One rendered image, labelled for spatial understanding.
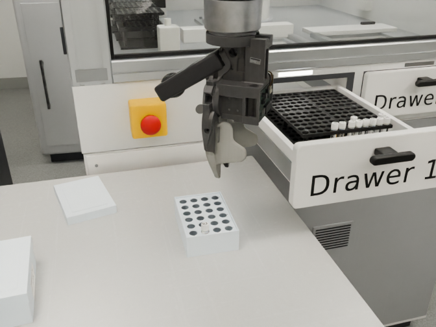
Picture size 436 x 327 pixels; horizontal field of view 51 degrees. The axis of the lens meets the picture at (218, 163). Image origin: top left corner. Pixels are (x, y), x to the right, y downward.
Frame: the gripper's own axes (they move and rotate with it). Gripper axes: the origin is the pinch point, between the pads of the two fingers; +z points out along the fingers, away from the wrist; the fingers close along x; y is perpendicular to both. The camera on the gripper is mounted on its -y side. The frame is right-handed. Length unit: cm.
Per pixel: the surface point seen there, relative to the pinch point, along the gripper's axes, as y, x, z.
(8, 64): -282, 234, 68
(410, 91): 28, 55, 2
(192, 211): -4.7, 0.2, 9.9
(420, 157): 29.4, 16.2, 1.3
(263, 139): 1.9, 18.9, 3.6
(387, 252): 30, 59, 52
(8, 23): -276, 238, 34
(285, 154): 8.2, 10.8, 2.0
